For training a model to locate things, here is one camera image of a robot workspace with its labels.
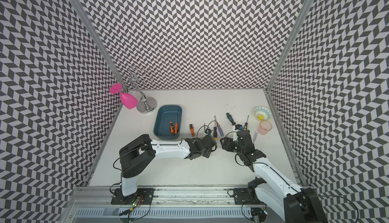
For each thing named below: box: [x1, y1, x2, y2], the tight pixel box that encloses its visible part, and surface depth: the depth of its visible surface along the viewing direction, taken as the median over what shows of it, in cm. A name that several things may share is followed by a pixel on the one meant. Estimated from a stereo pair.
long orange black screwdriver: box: [174, 112, 179, 135], surface depth 97 cm
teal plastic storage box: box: [153, 104, 183, 140], surface depth 101 cm
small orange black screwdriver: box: [169, 115, 174, 134], surface depth 97 cm
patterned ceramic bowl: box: [253, 105, 272, 121], surface depth 104 cm
